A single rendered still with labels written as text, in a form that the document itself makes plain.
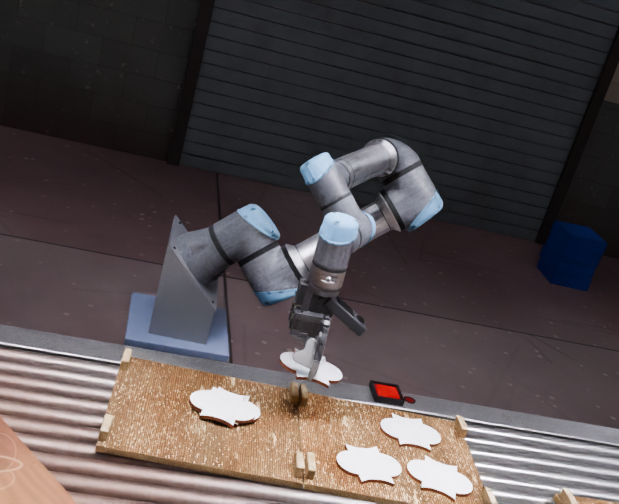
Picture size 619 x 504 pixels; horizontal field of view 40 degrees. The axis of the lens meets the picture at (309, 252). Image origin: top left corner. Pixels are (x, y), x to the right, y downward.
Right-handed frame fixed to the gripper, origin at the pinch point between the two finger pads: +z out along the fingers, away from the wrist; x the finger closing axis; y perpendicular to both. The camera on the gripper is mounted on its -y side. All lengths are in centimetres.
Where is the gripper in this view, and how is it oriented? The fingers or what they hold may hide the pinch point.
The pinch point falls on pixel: (311, 366)
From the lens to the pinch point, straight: 189.2
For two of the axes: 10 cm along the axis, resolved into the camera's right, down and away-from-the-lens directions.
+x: 0.6, 3.8, -9.2
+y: -9.7, -2.0, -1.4
